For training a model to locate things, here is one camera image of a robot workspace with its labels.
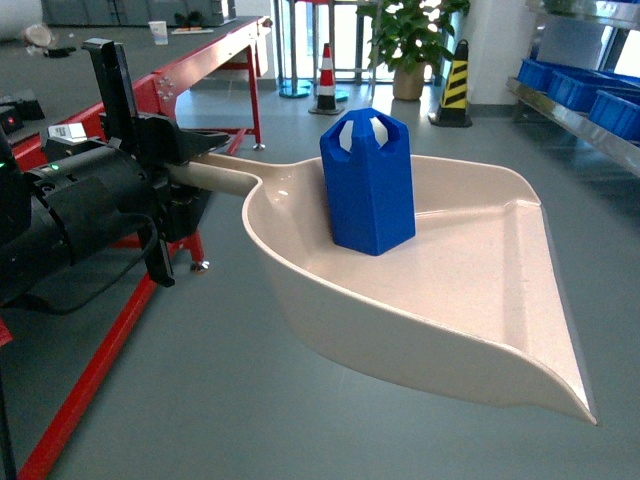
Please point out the green potted plant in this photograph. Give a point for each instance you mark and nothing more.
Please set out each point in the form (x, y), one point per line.
(408, 37)

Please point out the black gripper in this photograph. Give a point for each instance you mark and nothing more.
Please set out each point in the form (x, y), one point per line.
(101, 195)

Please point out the beige plastic dustpan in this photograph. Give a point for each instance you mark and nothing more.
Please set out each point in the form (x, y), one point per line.
(469, 308)

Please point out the yellow black striped bollard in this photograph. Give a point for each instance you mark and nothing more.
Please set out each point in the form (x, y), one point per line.
(452, 108)

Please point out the blue plastic part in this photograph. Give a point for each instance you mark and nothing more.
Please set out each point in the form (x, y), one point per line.
(367, 169)

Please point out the white paper cup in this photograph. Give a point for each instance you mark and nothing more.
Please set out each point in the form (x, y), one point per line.
(159, 32)

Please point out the red white traffic cone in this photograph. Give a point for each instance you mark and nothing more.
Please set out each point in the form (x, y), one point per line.
(325, 100)

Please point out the red metal table frame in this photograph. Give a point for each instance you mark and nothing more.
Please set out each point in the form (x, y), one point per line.
(232, 47)

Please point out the steel shelf rack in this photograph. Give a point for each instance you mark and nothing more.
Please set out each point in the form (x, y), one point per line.
(598, 107)

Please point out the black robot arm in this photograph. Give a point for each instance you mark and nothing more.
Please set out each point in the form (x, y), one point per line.
(31, 243)

